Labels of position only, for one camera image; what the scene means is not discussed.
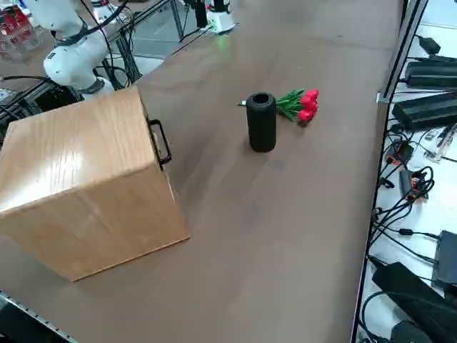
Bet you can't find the black ribbed power adapter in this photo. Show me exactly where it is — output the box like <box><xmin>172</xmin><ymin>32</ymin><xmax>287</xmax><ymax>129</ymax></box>
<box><xmin>391</xmin><ymin>90</ymin><xmax>457</xmax><ymax>132</ymax></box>

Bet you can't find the black orange adapter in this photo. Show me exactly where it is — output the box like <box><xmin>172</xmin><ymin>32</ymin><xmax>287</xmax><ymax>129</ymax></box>
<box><xmin>397</xmin><ymin>168</ymin><xmax>432</xmax><ymax>204</ymax></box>

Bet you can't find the orange black connector box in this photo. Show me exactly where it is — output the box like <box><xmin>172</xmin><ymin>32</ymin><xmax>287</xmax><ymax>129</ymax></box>
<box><xmin>384</xmin><ymin>139</ymin><xmax>416</xmax><ymax>166</ymax></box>

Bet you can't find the black cylindrical vase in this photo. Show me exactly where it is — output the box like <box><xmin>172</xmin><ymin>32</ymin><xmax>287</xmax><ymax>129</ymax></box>
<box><xmin>245</xmin><ymin>91</ymin><xmax>278</xmax><ymax>154</ymax></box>

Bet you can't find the black flat box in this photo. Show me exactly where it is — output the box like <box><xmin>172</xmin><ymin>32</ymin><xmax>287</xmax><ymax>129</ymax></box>
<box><xmin>431</xmin><ymin>229</ymin><xmax>457</xmax><ymax>291</ymax></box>

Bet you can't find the clear acrylic shelf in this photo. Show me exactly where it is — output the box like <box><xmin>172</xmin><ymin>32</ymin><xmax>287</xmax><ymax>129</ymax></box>
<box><xmin>0</xmin><ymin>5</ymin><xmax>49</xmax><ymax>64</ymax></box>

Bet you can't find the aluminium frame post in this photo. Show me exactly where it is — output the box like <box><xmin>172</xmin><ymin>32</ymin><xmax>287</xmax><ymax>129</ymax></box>
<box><xmin>376</xmin><ymin>0</ymin><xmax>429</xmax><ymax>104</ymax></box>

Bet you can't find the black drawer handle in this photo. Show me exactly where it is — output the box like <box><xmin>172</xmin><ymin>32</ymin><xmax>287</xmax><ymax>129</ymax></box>
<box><xmin>147</xmin><ymin>118</ymin><xmax>174</xmax><ymax>172</ymax></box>

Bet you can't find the small black charger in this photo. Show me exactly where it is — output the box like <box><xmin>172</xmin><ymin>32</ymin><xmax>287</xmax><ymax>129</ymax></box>
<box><xmin>416</xmin><ymin>34</ymin><xmax>443</xmax><ymax>56</ymax></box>

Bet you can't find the wooden drawer box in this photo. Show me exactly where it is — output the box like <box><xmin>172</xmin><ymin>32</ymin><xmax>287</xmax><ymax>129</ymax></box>
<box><xmin>0</xmin><ymin>84</ymin><xmax>191</xmax><ymax>283</ymax></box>

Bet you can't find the black cable with inline block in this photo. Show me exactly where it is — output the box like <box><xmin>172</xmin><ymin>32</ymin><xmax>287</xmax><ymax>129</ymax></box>
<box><xmin>367</xmin><ymin>227</ymin><xmax>442</xmax><ymax>251</ymax></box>

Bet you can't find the black metal frame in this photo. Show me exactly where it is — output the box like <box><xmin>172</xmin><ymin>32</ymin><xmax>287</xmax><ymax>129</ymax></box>
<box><xmin>0</xmin><ymin>73</ymin><xmax>85</xmax><ymax>124</ymax></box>

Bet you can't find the aluminium edge rail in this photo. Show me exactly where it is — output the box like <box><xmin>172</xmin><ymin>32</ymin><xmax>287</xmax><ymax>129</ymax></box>
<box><xmin>0</xmin><ymin>288</ymin><xmax>78</xmax><ymax>343</ymax></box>

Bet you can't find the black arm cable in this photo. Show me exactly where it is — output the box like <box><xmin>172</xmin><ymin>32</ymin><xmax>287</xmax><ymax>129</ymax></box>
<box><xmin>76</xmin><ymin>0</ymin><xmax>124</xmax><ymax>90</ymax></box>

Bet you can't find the red tulip bouquet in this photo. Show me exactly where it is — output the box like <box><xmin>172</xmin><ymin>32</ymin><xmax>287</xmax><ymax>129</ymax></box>
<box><xmin>236</xmin><ymin>88</ymin><xmax>321</xmax><ymax>127</ymax></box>

